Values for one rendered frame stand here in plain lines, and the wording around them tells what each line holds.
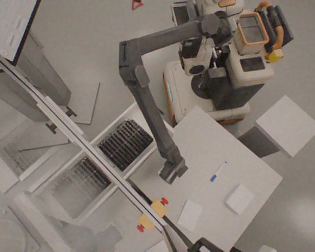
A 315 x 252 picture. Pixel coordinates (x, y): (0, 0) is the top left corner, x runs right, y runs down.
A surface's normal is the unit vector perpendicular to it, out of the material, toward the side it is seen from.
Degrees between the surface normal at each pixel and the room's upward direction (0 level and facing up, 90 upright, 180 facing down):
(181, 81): 0
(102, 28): 0
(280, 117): 0
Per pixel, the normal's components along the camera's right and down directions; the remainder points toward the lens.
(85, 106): 0.07, -0.32
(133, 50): 0.60, 0.20
